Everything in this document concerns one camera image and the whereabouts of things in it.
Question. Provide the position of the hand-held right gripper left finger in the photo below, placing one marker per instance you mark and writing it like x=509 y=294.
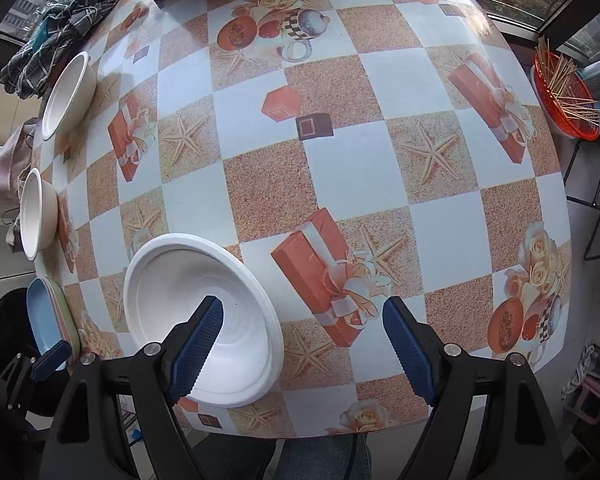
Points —
x=197 y=350

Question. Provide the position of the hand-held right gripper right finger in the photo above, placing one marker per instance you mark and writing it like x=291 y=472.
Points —
x=410 y=355

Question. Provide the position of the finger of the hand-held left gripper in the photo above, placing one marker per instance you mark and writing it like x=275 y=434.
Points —
x=51 y=362

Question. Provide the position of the blue square plate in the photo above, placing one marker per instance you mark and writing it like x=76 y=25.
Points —
x=42 y=310

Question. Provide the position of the pink square plate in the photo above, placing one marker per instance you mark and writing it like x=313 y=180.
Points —
x=64 y=305

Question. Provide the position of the large white bowl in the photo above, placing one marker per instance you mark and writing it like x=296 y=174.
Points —
x=180 y=280

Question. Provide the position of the green square plate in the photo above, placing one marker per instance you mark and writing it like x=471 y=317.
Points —
x=75 y=332

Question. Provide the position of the white washing machine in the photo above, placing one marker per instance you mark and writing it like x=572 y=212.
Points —
x=5 y=330

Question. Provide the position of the person's left leg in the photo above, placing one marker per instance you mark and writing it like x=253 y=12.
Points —
x=235 y=460

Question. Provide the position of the person's leg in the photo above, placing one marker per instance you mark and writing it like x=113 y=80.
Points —
x=320 y=457
x=235 y=460

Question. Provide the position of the person's right leg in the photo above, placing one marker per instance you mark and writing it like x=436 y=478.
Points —
x=320 y=457

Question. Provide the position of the small white bowl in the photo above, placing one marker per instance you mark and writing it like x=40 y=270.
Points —
x=35 y=215

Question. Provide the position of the checkered printed tablecloth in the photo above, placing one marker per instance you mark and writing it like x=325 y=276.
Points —
x=360 y=185

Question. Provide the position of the small pink stool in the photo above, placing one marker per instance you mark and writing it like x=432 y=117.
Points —
x=592 y=395

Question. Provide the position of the beige cloth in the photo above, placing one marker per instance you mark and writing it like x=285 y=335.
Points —
x=5 y=160

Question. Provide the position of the medium white bowl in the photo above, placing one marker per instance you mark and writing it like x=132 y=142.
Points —
x=67 y=92

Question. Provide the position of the red basket with sticks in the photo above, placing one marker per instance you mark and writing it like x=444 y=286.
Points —
x=575 y=117

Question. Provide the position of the bundle of wooden sticks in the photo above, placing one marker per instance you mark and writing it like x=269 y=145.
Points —
x=565 y=75

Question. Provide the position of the teal cloth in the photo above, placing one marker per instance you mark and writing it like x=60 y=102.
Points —
x=42 y=35

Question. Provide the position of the dark plaid cloth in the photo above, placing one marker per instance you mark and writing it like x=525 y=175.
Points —
x=65 y=20

